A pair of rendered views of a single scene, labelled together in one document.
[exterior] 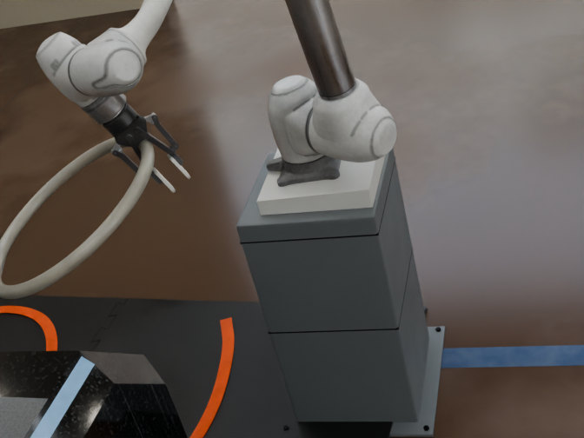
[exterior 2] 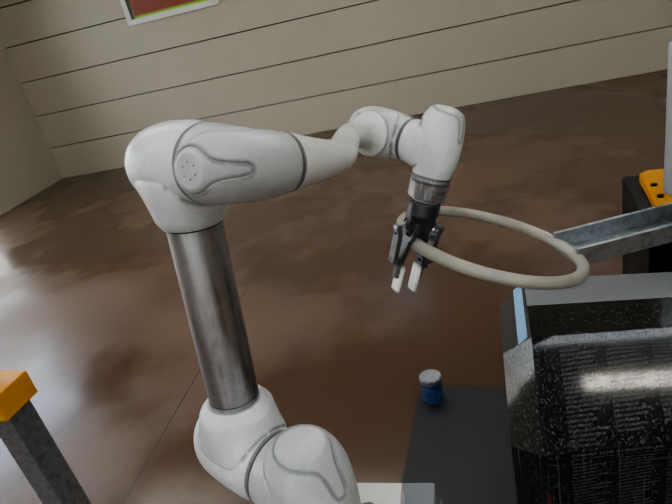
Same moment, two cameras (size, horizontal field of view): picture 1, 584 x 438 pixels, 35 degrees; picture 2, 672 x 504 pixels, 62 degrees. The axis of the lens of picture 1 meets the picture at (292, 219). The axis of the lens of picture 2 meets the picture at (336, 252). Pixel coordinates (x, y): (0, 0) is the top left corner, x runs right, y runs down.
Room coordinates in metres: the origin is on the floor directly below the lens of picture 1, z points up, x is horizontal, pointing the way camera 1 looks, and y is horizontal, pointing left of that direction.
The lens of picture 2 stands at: (3.11, -0.01, 1.84)
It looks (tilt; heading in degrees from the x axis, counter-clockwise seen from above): 25 degrees down; 175
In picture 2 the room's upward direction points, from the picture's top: 14 degrees counter-clockwise
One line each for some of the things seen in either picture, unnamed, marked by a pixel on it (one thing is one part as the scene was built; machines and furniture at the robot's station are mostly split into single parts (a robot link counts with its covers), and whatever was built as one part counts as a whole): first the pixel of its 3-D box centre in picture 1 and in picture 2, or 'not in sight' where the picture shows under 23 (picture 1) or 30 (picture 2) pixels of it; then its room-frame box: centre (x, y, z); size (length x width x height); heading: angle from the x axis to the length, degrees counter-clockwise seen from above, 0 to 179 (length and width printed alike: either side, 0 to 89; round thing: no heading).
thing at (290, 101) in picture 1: (300, 116); (309, 483); (2.32, -0.10, 1.02); 0.18 x 0.16 x 0.22; 39
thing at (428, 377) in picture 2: not in sight; (431, 386); (1.09, 0.44, 0.08); 0.10 x 0.10 x 0.13
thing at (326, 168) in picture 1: (303, 158); not in sight; (2.34, -0.08, 0.88); 0.22 x 0.18 x 0.06; 72
